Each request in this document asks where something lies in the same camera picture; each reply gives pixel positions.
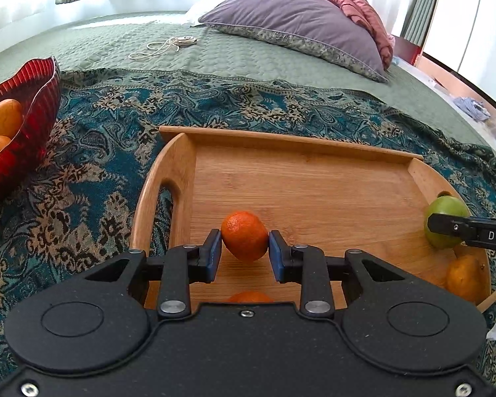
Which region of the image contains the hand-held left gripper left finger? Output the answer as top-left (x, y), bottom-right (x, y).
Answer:
top-left (83, 229), bottom-right (223, 320)

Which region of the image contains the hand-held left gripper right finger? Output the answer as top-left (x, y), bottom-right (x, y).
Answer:
top-left (268, 230), bottom-right (415, 320)

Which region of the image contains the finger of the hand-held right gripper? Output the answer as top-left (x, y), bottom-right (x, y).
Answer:
top-left (427, 212), bottom-right (496, 253)

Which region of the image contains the green apple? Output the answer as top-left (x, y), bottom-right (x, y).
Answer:
top-left (423, 192), bottom-right (471, 250)

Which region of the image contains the orange tangerine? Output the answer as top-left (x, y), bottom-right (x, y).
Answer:
top-left (221, 211), bottom-right (270, 262)
top-left (227, 290), bottom-right (274, 303)

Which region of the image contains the wooden tray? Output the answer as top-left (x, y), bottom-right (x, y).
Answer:
top-left (130, 126), bottom-right (492, 312)

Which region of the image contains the yellow orange pear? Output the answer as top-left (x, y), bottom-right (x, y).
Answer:
top-left (445, 254), bottom-right (487, 303)

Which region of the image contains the wooden stick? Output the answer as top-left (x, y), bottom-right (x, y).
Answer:
top-left (478, 289), bottom-right (496, 313)

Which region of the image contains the blue white clothing pile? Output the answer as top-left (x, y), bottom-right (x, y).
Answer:
top-left (452, 96), bottom-right (492, 123)

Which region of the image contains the teal paisley blanket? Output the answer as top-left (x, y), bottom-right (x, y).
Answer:
top-left (0, 68), bottom-right (496, 386)

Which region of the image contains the red glass bowl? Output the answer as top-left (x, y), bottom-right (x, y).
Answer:
top-left (0, 56), bottom-right (62, 200)

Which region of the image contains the green quilted bedspread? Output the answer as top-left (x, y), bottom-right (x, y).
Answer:
top-left (0, 10), bottom-right (496, 150)

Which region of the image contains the purple pillow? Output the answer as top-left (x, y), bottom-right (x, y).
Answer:
top-left (198, 0), bottom-right (390, 83)

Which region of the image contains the white pillow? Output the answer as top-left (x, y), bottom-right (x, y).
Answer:
top-left (181, 0), bottom-right (240, 28)

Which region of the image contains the pink pillow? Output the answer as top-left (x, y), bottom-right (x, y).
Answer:
top-left (265, 0), bottom-right (396, 71)

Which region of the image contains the white corded round device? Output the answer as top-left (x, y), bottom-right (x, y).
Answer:
top-left (128, 35), bottom-right (199, 61)

